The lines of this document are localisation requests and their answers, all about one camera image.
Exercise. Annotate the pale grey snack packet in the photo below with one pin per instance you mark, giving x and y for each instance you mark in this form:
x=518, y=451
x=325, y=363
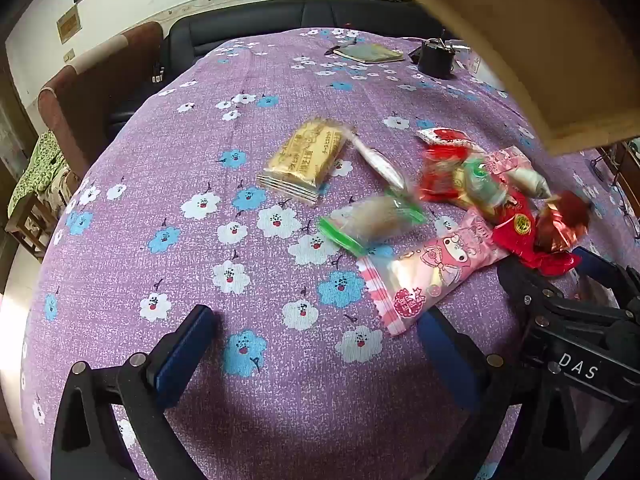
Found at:
x=530, y=181

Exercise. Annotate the red cartoon-face snack packet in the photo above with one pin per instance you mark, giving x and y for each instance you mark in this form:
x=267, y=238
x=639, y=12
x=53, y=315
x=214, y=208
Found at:
x=515, y=237

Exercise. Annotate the pale green white packet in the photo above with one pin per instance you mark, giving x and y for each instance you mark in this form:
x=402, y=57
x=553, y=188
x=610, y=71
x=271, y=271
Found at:
x=482, y=182

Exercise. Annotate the black leather sofa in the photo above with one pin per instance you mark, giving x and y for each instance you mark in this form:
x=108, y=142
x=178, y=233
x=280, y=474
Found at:
x=280, y=20

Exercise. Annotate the purple floral tablecloth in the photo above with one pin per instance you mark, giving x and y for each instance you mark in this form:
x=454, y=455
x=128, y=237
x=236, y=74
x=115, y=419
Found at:
x=200, y=285

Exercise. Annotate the long white red-print packet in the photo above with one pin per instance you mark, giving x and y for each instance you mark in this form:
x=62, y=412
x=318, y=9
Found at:
x=382, y=165

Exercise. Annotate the green patterned cloth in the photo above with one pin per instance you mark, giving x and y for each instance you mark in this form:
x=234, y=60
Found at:
x=42, y=160

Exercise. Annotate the wooden stool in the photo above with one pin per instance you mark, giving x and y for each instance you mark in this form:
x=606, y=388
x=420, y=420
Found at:
x=25, y=215

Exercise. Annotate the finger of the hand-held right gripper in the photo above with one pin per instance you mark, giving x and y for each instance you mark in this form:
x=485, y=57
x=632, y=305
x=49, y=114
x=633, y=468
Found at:
x=525, y=290
x=600, y=265

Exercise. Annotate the black binder clip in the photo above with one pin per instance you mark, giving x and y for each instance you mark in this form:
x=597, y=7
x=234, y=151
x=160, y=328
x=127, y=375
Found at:
x=452, y=46

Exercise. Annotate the wall switch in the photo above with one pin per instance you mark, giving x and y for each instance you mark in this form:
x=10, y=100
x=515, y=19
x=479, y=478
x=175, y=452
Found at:
x=69, y=55

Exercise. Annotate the plain pink snack packet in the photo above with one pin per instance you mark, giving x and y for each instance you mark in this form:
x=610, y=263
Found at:
x=510, y=159

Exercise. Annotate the green notebook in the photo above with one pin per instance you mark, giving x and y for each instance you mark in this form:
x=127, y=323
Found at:
x=372, y=52

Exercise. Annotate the black cylindrical container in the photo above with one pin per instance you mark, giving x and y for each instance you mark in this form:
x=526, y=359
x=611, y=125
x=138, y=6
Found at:
x=435, y=62

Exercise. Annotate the shallow cardboard box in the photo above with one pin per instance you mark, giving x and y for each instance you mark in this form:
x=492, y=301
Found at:
x=525, y=35

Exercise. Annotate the pink cartoon snack packet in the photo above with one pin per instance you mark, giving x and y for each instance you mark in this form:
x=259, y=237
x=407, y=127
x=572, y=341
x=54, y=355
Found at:
x=430, y=275

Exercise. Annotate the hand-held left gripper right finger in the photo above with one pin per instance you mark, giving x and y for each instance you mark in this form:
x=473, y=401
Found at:
x=447, y=360

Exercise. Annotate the golden wall plaque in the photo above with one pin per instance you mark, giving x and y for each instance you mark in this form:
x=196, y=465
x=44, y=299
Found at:
x=68, y=24

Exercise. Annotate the dark red foil packet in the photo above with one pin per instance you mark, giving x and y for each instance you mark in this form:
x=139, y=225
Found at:
x=560, y=222

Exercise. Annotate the thick yellow cracker packet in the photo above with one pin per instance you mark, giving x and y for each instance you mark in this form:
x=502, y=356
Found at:
x=305, y=157

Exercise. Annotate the shiny bright red packet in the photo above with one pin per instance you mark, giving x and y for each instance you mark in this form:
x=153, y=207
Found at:
x=437, y=172

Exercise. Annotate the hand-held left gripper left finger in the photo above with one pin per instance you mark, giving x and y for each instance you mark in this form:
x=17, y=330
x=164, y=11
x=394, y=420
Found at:
x=185, y=355

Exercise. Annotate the brown armchair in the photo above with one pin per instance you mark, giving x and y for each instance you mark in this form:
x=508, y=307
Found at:
x=95, y=90

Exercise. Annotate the small white red-label packet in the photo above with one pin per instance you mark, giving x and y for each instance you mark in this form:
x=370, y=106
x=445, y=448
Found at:
x=440, y=135

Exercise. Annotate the clear green-edged cake packet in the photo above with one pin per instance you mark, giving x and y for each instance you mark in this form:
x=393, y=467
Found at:
x=372, y=220

